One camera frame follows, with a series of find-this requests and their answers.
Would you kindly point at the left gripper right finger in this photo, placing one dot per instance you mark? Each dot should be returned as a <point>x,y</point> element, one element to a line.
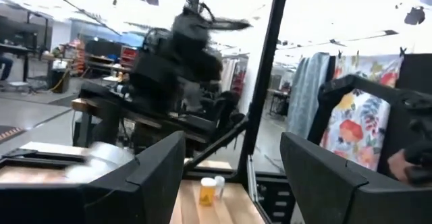
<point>320,183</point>

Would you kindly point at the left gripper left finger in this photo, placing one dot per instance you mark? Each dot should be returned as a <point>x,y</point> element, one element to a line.
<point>145,190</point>

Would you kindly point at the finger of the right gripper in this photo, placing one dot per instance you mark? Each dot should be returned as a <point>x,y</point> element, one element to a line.
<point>229,24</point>

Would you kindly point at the orange bottle with white cap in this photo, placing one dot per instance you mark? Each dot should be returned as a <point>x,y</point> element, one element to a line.
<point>207,195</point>

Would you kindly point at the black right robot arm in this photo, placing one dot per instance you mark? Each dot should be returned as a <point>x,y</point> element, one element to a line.
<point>189,69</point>

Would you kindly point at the red storage bins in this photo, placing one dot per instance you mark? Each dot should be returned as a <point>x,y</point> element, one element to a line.
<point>129,56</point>

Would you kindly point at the colourful floral hanging cloth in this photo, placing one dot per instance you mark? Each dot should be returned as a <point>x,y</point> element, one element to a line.
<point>357,122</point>

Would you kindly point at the blue-grey hanging cloth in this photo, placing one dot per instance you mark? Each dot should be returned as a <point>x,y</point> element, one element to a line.
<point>307,92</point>

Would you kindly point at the black waste bin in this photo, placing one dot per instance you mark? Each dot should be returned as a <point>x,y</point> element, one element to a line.
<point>59,80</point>

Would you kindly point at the black orange-striped hazard mat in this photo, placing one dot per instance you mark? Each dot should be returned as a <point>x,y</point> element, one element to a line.
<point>8,133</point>

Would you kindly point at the black ceiling spotlight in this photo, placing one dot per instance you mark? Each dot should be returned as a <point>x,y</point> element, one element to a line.
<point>415,15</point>

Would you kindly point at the person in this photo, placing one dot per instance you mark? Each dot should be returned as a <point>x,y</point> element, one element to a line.
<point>5,67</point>

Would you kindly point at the black metal rig frame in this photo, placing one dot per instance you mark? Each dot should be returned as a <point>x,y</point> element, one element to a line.
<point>266,65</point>

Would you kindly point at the black frame table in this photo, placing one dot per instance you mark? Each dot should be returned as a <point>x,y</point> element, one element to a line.
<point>101,94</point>

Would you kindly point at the black wall panel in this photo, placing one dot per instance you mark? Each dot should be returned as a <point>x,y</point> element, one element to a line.
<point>416,70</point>

